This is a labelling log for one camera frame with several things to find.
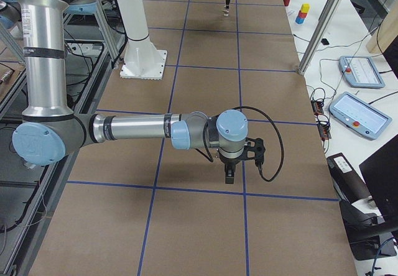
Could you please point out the blue teach pendant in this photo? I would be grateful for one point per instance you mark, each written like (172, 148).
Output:
(359, 116)
(360, 72)

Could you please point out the wrist black camera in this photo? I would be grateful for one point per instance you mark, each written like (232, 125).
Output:
(254, 149)

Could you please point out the white brass PPR pipe fitting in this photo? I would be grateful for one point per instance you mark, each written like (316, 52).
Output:
(226, 12)

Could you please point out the aluminium frame post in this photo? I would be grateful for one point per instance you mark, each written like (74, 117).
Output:
(323, 22)

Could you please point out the red wooden block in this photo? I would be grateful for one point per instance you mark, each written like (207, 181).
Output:
(301, 15)

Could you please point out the brown paper table cover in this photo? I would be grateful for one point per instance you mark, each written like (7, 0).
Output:
(142, 207)

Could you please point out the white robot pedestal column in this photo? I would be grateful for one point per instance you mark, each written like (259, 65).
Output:
(141, 59)

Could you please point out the black monitor stand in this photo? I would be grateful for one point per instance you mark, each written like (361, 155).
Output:
(368, 234)

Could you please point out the orange circuit board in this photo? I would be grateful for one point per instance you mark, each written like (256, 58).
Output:
(322, 120)

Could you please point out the blue wooden block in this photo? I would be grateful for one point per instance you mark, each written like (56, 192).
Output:
(299, 20)

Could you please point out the wooden board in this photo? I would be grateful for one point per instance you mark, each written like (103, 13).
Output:
(386, 32)

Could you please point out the near blue teach pendant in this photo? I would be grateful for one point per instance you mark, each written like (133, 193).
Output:
(359, 116)

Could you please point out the far blue teach pendant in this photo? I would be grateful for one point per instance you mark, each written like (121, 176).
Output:
(360, 72)

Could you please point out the yellow wooden block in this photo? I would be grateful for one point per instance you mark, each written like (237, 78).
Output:
(305, 7)

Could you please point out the black monitor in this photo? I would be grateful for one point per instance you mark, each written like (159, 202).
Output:
(379, 171)

